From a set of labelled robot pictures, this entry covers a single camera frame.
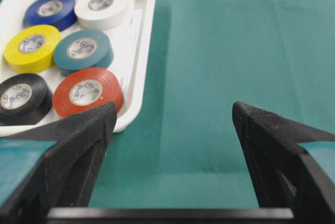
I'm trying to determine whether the yellow tape roll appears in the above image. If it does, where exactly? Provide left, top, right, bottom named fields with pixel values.
left=4, top=25, right=62, bottom=73

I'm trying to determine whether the black tape roll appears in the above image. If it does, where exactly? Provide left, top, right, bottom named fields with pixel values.
left=1, top=73, right=52, bottom=126

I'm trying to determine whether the white tape roll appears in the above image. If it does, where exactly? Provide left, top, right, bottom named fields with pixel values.
left=74, top=0, right=132, bottom=30

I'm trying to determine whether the red tape roll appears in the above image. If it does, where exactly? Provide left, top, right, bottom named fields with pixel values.
left=52, top=67, right=124, bottom=118

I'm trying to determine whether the teal green tape roll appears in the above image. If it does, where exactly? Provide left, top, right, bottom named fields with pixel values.
left=53, top=29, right=114, bottom=76

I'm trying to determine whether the blue tape roll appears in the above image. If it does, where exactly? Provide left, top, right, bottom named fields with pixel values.
left=24, top=0, right=77, bottom=31

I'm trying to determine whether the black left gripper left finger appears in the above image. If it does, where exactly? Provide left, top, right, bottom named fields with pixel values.
left=1, top=102, right=117, bottom=223

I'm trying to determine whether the white plastic tray case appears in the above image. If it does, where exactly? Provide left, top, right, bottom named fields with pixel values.
left=1, top=0, right=156, bottom=132

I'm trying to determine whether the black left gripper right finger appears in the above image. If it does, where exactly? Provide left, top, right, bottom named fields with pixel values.
left=232, top=101, right=334, bottom=223

